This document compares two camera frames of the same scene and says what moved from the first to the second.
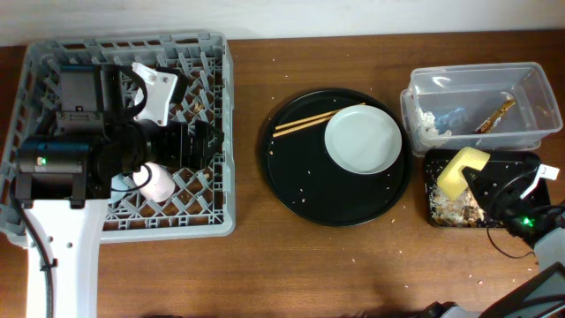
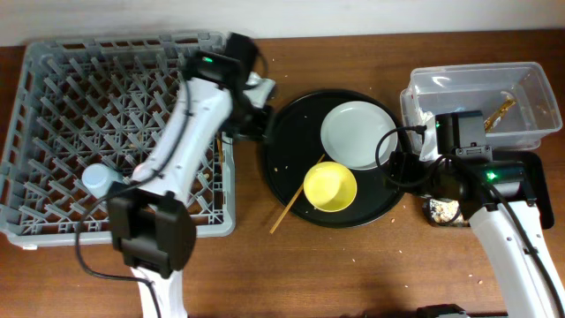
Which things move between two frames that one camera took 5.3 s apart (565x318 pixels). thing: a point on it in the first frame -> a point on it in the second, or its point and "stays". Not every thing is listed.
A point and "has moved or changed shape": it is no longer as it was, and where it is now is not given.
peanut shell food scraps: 461,211 stays
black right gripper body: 506,204 -> 414,174
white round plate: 364,140 stays
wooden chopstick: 317,117 -> 290,202
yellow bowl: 452,183 has moved or changed shape
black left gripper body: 167,147 -> 245,120
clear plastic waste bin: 508,106 stays
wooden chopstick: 301,126 has moved or changed shape
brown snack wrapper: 486,125 stays
